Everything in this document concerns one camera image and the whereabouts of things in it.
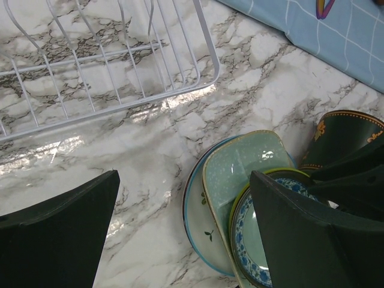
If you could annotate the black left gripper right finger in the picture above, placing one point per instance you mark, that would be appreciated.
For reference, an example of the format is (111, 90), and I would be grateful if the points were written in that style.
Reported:
(308, 244)

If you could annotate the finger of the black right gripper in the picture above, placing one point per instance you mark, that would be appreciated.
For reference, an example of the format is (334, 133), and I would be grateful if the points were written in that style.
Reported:
(354, 182)

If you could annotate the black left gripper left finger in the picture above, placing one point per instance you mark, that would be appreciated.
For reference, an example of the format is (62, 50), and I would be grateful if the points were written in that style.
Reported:
(59, 242)

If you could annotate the black skull pattern mug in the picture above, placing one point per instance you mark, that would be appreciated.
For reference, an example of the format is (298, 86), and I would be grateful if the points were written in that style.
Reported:
(338, 134)

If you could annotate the blue floral ceramic plate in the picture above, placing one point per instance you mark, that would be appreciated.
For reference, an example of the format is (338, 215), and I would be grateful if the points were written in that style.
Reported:
(245, 239)

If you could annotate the white watermelon round plate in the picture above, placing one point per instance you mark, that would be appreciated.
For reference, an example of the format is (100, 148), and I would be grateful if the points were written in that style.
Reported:
(198, 221)

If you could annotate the teal square ceramic plate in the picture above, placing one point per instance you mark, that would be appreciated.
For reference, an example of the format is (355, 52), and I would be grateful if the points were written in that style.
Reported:
(227, 171)

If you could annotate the blue checked cloth mat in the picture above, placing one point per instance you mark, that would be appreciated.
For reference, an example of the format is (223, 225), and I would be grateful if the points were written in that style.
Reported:
(350, 38)

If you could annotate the iridescent rainbow spoon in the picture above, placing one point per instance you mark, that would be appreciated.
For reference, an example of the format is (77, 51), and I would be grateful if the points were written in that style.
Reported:
(329, 4)

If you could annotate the iridescent rainbow knife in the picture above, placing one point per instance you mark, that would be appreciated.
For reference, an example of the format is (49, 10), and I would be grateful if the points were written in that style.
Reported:
(320, 8)

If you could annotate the white wire dish rack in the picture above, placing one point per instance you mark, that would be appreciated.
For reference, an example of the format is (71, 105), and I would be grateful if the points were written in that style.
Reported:
(64, 62)

